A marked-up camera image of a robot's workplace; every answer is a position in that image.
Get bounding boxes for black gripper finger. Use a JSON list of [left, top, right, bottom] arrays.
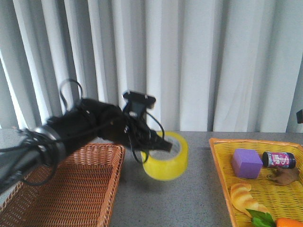
[[148, 130, 172, 152]]

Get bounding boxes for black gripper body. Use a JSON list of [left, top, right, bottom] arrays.
[[81, 98, 151, 149]]

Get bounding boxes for yellow tape roll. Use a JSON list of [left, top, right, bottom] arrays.
[[141, 131, 189, 181]]

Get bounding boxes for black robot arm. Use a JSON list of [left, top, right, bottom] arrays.
[[0, 99, 172, 192]]

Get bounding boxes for brown wicker basket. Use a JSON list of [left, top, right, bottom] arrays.
[[0, 143, 125, 227]]

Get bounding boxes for purple cube block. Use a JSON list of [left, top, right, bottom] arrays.
[[231, 148, 263, 179]]

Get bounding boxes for grey pleated curtain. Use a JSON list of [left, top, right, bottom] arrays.
[[0, 0, 303, 133]]

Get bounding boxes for toy croissant bread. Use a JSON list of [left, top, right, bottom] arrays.
[[230, 181, 270, 218]]

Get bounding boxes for small purple labelled can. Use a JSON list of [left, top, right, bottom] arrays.
[[262, 151, 296, 169]]

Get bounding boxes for green toy leaves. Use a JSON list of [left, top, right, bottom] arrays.
[[247, 209, 276, 227]]

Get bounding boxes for brown toy animal figure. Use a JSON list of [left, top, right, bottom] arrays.
[[267, 167, 300, 186]]

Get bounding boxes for yellow wicker basket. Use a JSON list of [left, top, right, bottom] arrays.
[[209, 138, 303, 227]]

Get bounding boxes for black object at right edge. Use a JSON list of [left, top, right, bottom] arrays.
[[296, 109, 303, 124]]

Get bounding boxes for orange toy carrot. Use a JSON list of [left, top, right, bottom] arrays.
[[276, 218, 303, 227]]

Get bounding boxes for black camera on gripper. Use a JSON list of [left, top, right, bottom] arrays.
[[123, 90, 156, 118]]

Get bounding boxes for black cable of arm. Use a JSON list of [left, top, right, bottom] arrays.
[[58, 79, 83, 112]]

